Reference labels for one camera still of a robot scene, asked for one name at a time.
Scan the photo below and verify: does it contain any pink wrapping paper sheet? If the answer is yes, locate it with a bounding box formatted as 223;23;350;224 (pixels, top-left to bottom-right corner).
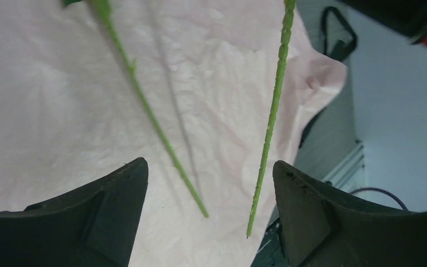
0;1;347;266

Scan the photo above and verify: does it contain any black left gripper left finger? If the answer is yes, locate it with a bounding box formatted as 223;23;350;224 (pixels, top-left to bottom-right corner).
0;157;148;266

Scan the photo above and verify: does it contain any aluminium rail frame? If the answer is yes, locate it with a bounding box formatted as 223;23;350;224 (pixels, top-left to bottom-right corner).
321;141;367;192

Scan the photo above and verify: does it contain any black ribbon gold lettering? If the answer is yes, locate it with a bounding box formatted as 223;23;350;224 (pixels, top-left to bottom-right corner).
299;2;357;150

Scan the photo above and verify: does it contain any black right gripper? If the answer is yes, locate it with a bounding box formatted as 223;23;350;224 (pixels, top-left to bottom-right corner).
341;0;427;47

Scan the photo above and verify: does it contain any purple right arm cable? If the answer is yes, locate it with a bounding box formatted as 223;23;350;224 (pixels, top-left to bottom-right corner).
350;187;409;211

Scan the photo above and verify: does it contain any peach rose bud stem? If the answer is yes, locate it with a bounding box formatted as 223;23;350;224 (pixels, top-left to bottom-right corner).
86;1;210;218

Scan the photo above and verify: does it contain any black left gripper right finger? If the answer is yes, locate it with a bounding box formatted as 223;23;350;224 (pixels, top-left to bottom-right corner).
272;161;427;266

